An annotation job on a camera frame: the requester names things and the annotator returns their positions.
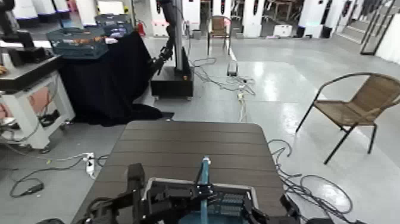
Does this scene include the black robot on wheeled base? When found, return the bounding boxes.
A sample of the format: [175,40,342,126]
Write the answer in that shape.
[149,0,195,101]

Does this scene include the blue plastic crate with goods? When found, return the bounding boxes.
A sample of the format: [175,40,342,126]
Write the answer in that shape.
[46,27,109,60]

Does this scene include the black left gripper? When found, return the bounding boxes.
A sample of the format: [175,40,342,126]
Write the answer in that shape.
[148,183,216,216]

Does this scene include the white screen panel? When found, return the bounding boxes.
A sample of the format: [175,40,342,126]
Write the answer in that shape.
[97,0,126,15]

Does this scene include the black metal frame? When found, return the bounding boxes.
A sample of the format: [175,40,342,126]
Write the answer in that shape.
[359,0,398,56]

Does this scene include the white kiosk pillar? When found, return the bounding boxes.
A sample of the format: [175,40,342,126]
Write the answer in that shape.
[149,0,170,38]
[298,0,333,39]
[242,0,267,39]
[74,0,98,27]

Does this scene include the black device on cart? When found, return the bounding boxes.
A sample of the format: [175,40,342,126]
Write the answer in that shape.
[7,30,55,66]

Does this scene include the black floor cable with adapter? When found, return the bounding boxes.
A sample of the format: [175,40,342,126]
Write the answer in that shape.
[9,154,110,198]

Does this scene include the long white power strip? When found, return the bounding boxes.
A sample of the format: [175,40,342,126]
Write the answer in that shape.
[237,91,248,123]

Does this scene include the red fire extinguisher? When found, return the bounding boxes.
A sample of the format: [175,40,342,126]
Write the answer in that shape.
[137,20,147,38]

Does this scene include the white wheeled cart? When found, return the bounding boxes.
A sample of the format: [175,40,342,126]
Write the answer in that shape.
[0,55,76,151]

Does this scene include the black tangled floor cables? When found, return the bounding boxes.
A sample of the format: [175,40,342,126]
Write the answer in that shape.
[267,138,368,224]

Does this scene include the grey floor cable bundle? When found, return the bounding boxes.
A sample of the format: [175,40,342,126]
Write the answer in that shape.
[189,57,257,97]

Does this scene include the teal plastic crate with handle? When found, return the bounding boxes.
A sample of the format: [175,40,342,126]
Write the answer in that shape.
[143,155,261,224]

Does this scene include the black draped table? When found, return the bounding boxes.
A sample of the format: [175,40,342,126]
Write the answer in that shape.
[58,30,175,127]

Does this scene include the wicker chair with black frame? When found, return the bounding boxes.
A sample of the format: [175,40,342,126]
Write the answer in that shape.
[205,15,233,56]
[295,72,400,165]

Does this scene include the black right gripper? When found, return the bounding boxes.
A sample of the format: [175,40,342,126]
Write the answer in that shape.
[241,196,269,224]

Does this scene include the grey floor box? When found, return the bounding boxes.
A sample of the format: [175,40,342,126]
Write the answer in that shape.
[226,60,239,77]

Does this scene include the dark plastic crate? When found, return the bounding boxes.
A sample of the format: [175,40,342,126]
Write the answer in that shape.
[94,13,134,39]

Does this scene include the white low box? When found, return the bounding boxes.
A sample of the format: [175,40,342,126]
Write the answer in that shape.
[273,24,294,38]

